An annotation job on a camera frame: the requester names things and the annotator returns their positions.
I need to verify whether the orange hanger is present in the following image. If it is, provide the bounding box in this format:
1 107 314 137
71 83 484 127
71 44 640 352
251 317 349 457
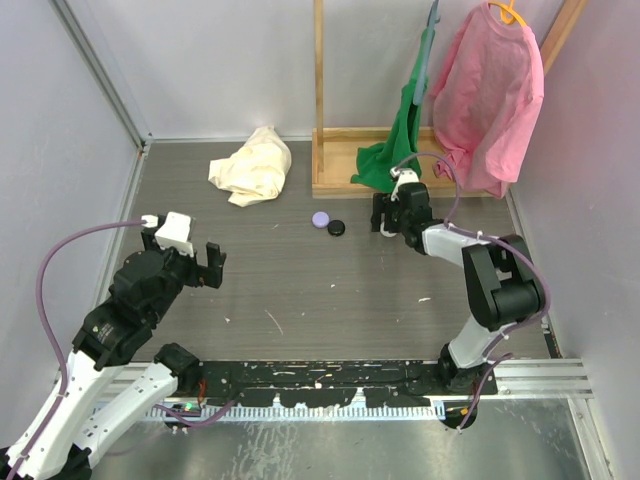
488 1 527 27

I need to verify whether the pink shirt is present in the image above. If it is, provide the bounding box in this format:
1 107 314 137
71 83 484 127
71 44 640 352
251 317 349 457
429 2 544 198

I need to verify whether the green shirt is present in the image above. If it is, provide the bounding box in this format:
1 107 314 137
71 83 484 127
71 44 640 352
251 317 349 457
350 30 428 193

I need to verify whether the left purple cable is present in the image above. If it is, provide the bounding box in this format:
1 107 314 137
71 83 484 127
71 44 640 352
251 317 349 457
0 219 239 480

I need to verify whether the white cable duct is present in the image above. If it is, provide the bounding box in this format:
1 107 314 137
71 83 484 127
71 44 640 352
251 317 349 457
72 402 446 422

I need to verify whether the black earbud charging case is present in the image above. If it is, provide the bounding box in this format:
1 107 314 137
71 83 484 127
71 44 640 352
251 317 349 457
327 219 346 237

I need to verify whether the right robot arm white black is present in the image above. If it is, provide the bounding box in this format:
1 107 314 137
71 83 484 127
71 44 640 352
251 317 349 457
371 182 549 394

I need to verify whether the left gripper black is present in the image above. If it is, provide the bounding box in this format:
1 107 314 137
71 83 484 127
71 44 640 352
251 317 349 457
145 226 225 322

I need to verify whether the blue hanger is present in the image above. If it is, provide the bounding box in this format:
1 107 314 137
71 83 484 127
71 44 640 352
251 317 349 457
411 0 440 106

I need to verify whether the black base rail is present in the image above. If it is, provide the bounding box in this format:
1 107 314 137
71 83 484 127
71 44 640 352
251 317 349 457
172 360 497 408

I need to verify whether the cream cloth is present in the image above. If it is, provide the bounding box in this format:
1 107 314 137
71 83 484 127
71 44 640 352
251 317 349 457
208 125 292 207

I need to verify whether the wooden clothes rack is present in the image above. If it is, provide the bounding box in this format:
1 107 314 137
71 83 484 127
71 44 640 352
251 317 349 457
311 1 587 199

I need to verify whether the purple cable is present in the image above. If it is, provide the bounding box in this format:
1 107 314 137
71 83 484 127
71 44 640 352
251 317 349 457
392 152 553 436
0 219 239 480

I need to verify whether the purple earbud charging case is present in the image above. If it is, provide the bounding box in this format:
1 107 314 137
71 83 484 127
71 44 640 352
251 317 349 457
311 211 331 229

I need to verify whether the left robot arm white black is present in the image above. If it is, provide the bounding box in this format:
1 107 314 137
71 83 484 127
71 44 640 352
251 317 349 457
1 228 226 479

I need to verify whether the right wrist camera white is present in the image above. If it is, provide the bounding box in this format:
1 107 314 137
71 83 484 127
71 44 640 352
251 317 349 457
390 167 420 202

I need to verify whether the white earbud charging case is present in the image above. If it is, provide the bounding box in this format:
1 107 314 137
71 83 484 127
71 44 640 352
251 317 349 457
380 226 393 238

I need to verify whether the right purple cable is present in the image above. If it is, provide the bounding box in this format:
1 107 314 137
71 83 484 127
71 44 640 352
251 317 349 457
392 152 553 436

